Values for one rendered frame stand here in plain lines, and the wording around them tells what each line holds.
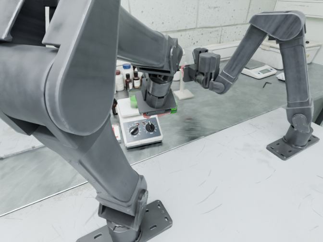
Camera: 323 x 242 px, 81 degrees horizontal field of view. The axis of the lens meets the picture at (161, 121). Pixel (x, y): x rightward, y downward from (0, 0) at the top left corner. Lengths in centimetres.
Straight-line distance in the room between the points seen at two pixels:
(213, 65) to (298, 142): 37
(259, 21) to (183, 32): 76
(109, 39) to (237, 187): 50
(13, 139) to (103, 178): 61
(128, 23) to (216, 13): 125
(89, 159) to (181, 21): 117
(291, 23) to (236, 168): 41
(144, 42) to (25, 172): 54
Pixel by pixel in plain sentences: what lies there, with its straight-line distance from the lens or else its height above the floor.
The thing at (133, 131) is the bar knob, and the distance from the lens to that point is 63.
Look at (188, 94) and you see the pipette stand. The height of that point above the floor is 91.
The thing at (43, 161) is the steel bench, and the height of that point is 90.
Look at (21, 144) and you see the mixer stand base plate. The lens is 79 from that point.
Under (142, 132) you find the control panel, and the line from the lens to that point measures 64.
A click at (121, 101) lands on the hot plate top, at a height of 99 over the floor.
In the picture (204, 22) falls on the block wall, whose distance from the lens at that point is 141.
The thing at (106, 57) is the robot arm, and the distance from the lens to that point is 17.
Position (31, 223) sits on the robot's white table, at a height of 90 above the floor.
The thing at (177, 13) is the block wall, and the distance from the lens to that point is 128.
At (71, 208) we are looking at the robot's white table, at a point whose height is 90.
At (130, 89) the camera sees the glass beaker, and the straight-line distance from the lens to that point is 68.
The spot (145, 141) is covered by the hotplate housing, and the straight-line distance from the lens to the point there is 64.
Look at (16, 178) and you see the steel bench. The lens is 69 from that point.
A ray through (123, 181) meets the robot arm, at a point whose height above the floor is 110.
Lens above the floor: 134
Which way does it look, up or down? 35 degrees down
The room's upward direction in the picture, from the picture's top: straight up
